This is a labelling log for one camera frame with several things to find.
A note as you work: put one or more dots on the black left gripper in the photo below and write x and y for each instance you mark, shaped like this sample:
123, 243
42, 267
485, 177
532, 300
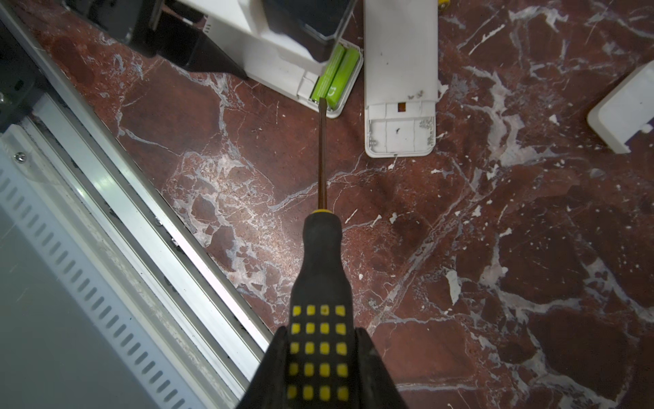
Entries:
133, 23

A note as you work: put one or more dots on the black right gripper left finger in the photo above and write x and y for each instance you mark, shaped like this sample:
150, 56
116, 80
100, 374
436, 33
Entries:
267, 388

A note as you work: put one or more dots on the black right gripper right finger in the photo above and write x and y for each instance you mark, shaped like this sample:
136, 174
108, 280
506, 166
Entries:
376, 387

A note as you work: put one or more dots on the black yellow screwdriver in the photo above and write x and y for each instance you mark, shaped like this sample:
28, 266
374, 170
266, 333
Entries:
320, 369

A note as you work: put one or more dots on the white air conditioner remote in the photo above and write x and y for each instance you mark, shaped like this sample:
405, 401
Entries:
227, 27

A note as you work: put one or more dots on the green AA battery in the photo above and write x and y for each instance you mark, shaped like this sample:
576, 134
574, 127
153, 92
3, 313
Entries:
323, 85
349, 58

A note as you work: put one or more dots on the white remote control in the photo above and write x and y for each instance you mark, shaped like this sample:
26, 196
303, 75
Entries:
401, 86

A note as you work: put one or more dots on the aluminium front rail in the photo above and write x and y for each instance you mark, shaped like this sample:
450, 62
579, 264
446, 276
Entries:
107, 300

